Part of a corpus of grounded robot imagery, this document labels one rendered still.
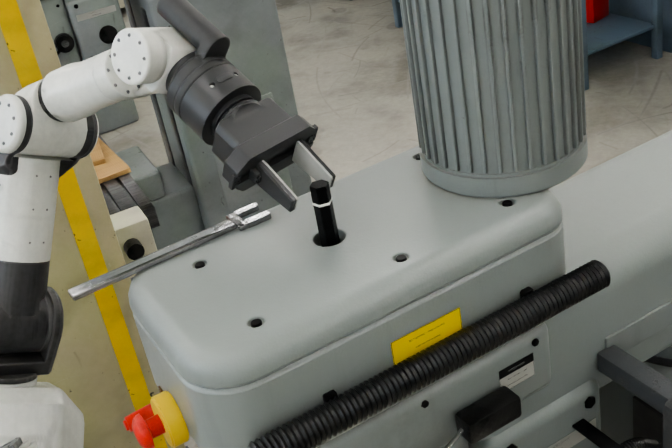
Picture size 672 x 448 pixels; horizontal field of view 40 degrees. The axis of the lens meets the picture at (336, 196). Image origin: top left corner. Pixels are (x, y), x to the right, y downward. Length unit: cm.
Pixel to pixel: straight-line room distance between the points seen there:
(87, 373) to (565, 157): 223
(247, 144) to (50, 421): 52
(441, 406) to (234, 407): 27
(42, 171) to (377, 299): 56
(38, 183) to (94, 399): 188
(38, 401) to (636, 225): 83
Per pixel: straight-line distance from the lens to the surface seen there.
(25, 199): 131
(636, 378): 120
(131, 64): 109
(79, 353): 303
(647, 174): 137
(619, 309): 123
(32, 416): 134
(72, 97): 123
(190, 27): 109
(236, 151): 100
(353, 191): 112
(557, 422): 123
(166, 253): 106
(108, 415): 318
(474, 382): 109
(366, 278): 95
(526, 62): 100
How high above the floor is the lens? 241
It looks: 28 degrees down
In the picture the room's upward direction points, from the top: 11 degrees counter-clockwise
